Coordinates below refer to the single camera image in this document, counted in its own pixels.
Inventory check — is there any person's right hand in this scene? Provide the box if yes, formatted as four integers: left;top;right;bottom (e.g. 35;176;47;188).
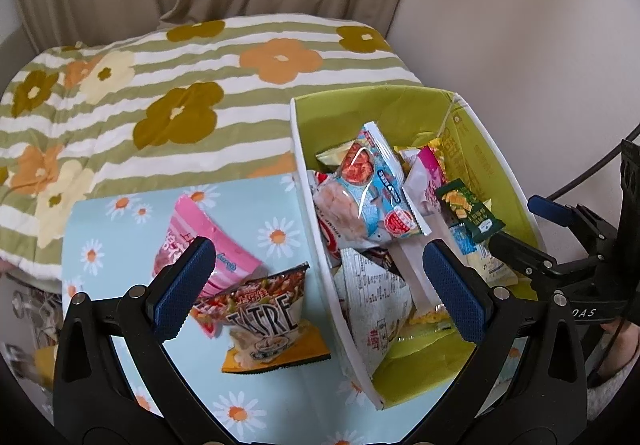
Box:
597;320;640;381

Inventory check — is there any dark green snack packet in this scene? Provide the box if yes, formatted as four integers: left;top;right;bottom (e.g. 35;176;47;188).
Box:
434;179;507;245

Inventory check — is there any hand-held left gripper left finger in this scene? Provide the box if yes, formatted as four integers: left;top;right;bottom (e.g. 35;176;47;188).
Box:
52;236;236;445

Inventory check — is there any shiny yellow snack packet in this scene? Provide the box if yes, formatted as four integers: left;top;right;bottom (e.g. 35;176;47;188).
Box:
400;307;463;333

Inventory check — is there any light blue daisy tablecloth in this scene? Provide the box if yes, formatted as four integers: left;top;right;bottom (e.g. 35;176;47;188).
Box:
60;172;531;445

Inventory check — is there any floral striped blanket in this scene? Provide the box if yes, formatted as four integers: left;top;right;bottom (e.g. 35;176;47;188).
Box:
0;17;426;276

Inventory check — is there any orange TATRE snack packet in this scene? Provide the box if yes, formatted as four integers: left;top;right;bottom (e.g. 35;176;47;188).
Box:
192;262;333;376

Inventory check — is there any pile of snack packets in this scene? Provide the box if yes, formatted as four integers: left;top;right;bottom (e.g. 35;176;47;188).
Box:
310;122;521;366

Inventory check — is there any black cable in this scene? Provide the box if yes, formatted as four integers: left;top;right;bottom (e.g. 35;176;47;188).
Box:
547;125;640;200

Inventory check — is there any pink snack packet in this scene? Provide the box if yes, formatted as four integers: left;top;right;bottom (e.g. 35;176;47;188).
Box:
152;192;268;338

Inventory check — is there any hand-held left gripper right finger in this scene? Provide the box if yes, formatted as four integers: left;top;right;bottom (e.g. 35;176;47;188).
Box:
405;239;588;445

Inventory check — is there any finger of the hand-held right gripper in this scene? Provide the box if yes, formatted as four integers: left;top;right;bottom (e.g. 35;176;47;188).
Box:
527;195;621;258
487;232;601;295

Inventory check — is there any light blue snack packet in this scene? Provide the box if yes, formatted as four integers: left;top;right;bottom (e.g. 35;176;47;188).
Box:
312;122;433;251

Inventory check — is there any green cardboard box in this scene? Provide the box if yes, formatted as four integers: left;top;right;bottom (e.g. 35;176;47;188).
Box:
290;84;543;411

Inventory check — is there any yellow object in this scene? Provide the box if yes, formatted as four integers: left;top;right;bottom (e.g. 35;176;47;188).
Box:
32;345;58;388

